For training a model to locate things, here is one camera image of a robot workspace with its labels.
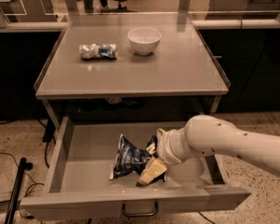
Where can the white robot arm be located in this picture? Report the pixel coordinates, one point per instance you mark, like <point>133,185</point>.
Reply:
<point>204,136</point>

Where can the black pole on floor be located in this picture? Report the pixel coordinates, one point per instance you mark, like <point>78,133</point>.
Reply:
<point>23,166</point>

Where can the white ceramic bowl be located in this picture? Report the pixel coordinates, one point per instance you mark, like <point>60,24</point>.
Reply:
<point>144,40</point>

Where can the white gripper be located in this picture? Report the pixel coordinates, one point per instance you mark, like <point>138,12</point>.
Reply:
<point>163,147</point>

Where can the metal drawer handle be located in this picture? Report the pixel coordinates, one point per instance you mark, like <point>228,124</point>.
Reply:
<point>140,209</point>

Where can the grey open drawer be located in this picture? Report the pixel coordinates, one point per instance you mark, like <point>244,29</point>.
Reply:
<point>78,182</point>

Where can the silver blue snack packet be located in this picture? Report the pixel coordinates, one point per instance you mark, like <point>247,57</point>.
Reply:
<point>98,51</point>

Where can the blue chip bag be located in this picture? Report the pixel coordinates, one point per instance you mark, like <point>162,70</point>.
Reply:
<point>132,159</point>

